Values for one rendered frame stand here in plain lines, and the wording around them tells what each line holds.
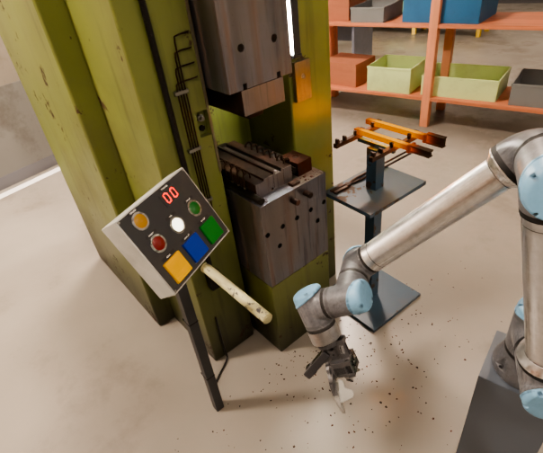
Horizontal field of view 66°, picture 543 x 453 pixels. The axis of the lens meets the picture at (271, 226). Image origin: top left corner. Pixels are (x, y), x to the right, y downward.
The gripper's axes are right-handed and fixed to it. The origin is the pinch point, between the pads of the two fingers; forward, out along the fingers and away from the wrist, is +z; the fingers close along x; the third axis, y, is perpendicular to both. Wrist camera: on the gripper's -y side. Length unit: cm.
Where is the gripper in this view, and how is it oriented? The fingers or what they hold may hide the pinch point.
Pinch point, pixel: (346, 397)
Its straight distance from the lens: 140.6
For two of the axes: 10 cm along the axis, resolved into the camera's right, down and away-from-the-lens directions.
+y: 8.5, -3.2, -4.2
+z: 4.1, 9.0, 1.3
